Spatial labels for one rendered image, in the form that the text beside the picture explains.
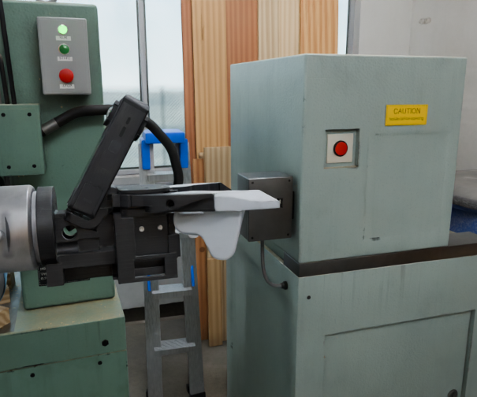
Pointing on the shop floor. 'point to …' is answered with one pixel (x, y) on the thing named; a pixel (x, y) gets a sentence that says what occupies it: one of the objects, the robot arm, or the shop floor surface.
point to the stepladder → (188, 255)
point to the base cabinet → (65, 378)
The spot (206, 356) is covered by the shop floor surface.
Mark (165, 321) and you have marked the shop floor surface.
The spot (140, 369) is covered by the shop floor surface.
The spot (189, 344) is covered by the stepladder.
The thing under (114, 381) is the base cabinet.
